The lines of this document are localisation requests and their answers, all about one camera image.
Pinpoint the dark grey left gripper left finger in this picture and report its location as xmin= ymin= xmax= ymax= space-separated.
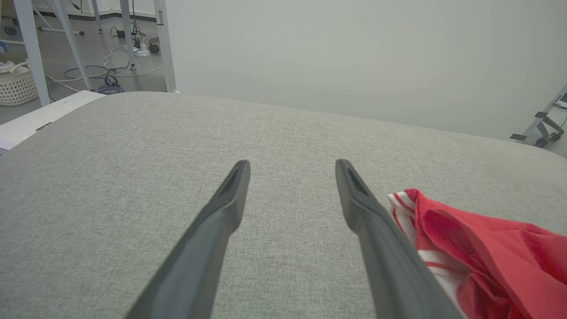
xmin=124 ymin=160 xmax=251 ymax=319

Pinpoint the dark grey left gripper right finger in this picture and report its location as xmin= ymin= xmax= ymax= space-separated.
xmin=335 ymin=159 xmax=464 ymax=319

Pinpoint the red and white shirt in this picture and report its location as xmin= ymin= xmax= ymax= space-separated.
xmin=388 ymin=188 xmax=567 ymax=319

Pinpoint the white low table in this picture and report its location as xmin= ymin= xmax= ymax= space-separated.
xmin=0 ymin=90 xmax=106 ymax=152

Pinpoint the thin white desk leg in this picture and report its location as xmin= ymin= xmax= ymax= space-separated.
xmin=119 ymin=0 xmax=137 ymax=71

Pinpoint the slanted white desk leg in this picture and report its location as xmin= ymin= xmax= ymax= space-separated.
xmin=53 ymin=0 xmax=93 ymax=90

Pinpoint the white woven laundry basket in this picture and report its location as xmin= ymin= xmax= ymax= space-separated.
xmin=0 ymin=62 xmax=39 ymax=107

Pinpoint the thick white desk leg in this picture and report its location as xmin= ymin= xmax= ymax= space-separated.
xmin=13 ymin=0 xmax=52 ymax=107

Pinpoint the white desk foot bar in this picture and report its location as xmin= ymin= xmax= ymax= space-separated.
xmin=37 ymin=26 xmax=85 ymax=36

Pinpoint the off-white cloth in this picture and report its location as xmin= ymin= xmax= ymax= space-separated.
xmin=0 ymin=60 xmax=28 ymax=75

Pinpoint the dark blue coiled cable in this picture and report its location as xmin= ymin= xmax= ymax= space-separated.
xmin=97 ymin=74 xmax=125 ymax=95

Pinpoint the white partition post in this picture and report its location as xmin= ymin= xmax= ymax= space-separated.
xmin=153 ymin=0 xmax=179 ymax=93

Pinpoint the white floor cable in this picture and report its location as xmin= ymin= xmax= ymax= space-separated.
xmin=44 ymin=43 xmax=164 ymax=93

